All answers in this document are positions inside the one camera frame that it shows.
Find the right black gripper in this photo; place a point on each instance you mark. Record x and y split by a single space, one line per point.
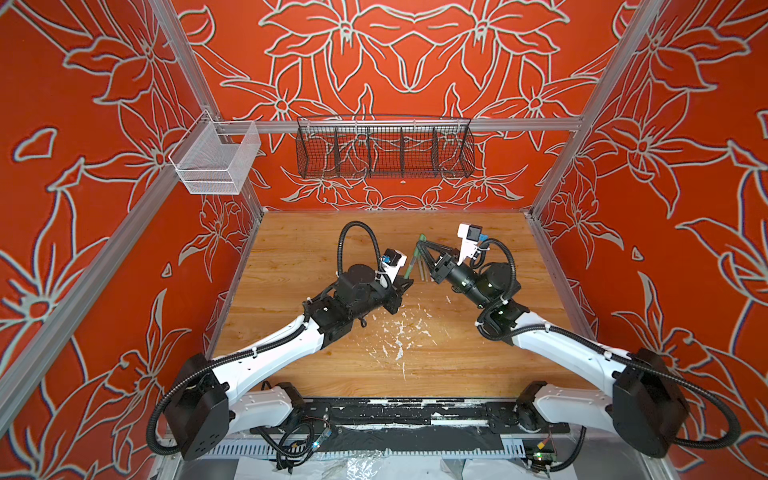
444 270

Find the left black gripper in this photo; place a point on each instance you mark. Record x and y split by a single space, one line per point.
394 293

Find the dark green pen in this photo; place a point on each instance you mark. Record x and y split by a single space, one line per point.
411 264

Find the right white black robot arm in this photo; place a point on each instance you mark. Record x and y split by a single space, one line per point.
629 393

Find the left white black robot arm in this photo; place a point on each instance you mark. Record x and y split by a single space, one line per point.
206 401

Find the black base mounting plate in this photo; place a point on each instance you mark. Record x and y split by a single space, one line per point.
497 415

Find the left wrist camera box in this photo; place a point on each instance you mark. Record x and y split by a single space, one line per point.
390 264

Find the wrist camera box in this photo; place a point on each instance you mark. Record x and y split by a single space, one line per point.
390 264
471 236

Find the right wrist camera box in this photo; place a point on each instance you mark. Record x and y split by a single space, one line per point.
471 236

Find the black wire mesh basket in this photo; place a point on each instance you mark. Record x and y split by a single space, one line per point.
360 147

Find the grey slotted cable duct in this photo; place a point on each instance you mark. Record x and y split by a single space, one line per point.
506 448

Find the white wire mesh basket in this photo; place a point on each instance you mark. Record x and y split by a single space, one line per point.
212 160

